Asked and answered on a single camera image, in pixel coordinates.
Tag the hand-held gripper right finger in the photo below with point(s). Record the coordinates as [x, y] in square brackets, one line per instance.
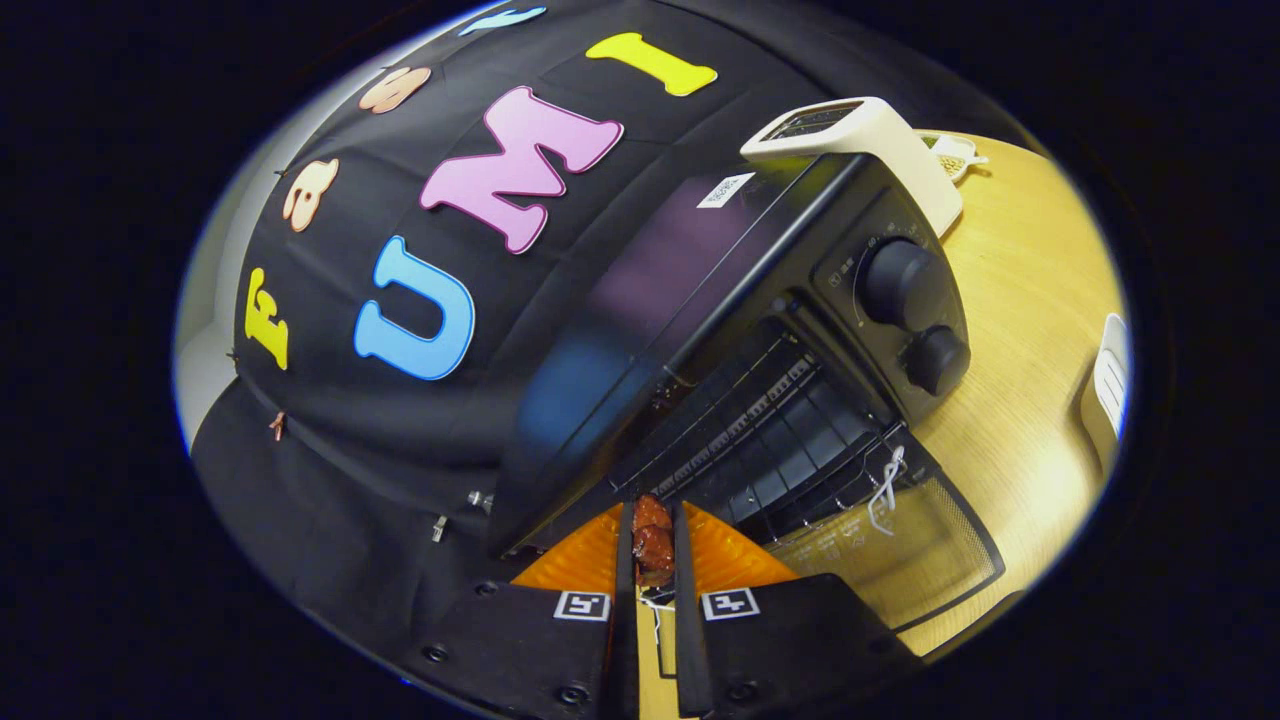
[685, 640]

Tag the small red clip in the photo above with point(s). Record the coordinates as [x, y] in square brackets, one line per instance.
[277, 425]

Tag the white rectangular dish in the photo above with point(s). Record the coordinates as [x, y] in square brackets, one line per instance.
[1108, 390]

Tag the white pop-up toaster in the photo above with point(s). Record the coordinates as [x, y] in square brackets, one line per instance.
[880, 140]

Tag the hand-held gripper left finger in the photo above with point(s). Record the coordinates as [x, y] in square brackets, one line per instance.
[625, 640]

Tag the black toaster oven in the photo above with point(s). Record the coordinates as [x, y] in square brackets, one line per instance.
[720, 290]

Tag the small silver clip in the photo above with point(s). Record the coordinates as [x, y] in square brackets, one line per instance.
[440, 527]

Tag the red-brown steak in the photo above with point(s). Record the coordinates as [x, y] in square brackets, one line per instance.
[653, 540]

